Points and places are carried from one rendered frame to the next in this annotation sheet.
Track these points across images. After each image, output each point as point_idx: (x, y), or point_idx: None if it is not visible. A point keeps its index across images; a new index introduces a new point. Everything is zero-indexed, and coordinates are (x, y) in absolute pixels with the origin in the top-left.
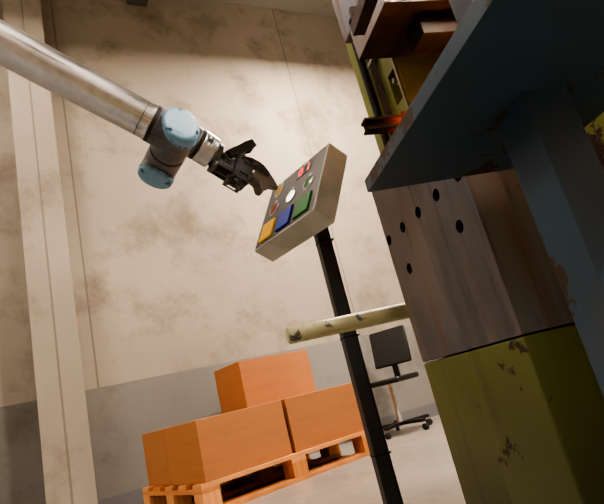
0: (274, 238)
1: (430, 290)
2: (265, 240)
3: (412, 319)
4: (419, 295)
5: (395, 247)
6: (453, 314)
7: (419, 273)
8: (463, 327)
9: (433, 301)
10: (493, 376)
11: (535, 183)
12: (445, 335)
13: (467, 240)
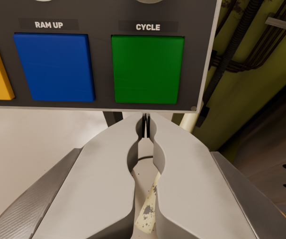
0: (34, 109)
1: None
2: None
3: None
4: (276, 191)
5: None
6: None
7: None
8: None
9: None
10: None
11: None
12: (275, 204)
13: None
